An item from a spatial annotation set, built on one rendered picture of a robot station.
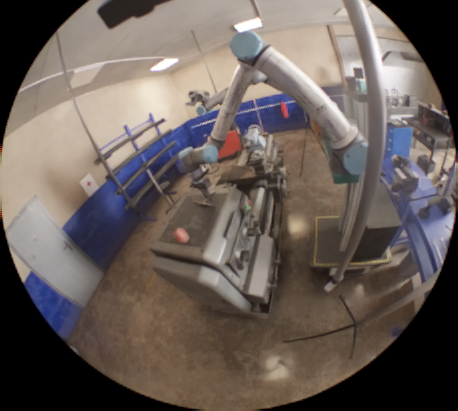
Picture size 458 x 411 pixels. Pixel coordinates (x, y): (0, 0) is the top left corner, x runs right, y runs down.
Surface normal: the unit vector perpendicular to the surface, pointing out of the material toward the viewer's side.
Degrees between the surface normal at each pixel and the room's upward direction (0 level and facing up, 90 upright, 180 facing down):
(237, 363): 0
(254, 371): 0
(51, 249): 90
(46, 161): 90
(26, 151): 90
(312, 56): 90
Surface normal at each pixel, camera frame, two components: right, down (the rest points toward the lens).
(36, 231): 0.91, -0.11
